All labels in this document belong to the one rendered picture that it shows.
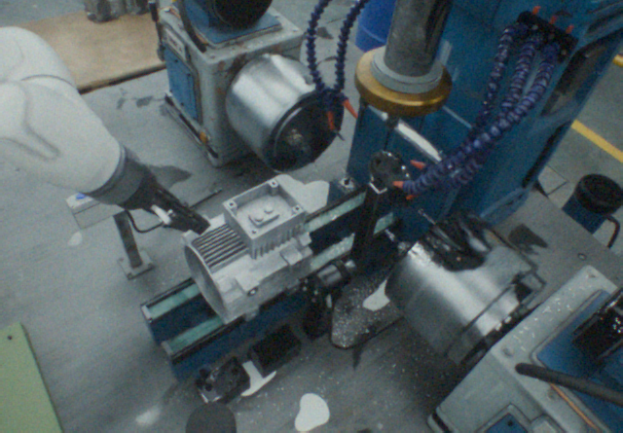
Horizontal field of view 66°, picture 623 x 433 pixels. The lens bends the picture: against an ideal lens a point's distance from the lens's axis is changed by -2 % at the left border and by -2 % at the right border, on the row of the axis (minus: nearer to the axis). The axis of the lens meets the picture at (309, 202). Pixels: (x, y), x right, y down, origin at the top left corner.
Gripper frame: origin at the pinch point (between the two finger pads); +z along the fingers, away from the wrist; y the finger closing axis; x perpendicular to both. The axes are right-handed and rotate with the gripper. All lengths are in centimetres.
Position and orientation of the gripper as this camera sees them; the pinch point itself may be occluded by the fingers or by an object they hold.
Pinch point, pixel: (194, 222)
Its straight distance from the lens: 92.2
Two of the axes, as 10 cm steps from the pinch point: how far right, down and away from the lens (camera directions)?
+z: 3.3, 3.5, 8.8
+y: -6.0, -6.4, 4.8
